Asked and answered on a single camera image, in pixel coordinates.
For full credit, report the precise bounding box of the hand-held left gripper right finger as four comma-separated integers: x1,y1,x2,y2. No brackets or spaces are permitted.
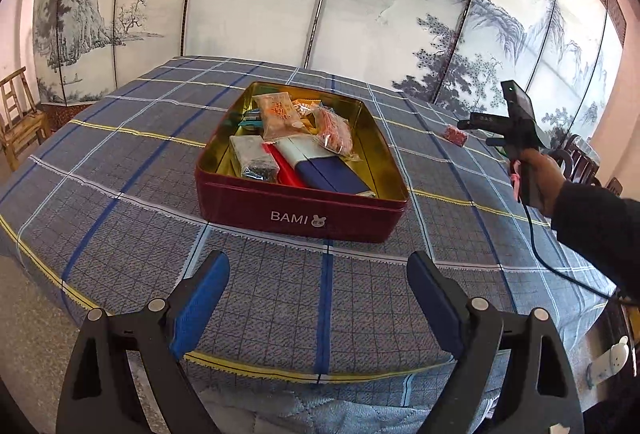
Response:
406,251,585,434

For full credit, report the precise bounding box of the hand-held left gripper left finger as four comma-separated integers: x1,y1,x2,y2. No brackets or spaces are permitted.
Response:
56,250,231,434

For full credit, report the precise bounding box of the red tin box gold inside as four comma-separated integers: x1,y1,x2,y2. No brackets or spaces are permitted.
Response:
195,82,413,244

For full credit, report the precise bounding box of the clear packet of orange snacks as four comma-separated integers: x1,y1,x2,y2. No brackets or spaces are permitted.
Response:
315,107,362,162

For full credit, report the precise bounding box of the grey speckled snack packet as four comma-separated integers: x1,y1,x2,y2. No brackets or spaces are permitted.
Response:
229,135,281,182

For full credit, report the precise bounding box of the white and navy box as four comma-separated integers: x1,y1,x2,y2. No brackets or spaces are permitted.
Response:
275,137,376,197

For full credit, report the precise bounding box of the orange snack packet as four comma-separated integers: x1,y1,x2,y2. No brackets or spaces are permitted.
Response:
292,99,322,134

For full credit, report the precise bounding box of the blue dark snack packet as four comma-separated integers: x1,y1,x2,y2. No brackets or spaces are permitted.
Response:
235,110,265,135

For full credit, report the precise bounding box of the brown cookie packet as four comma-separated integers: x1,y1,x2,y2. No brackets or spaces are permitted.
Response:
251,93,307,141

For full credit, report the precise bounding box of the person's right forearm black sleeve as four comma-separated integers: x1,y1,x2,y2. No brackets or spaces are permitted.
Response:
550,181,640,305

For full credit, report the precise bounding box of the person's right hand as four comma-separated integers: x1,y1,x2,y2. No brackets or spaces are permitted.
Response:
515,147,568,217

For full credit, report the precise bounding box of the blue grey plaid tablecloth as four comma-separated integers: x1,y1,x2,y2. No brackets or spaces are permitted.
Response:
0,56,621,434

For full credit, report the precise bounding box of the ink landscape folding screen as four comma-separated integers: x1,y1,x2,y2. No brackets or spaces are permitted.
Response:
30,0,626,145

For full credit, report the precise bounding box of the light wooden chair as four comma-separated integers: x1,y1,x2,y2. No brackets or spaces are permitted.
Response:
0,67,52,171

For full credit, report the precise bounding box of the pink wrist strap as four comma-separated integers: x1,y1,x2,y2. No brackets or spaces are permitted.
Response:
509,159,525,202

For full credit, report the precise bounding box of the black cable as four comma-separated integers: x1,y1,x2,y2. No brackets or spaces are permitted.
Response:
525,201,640,304

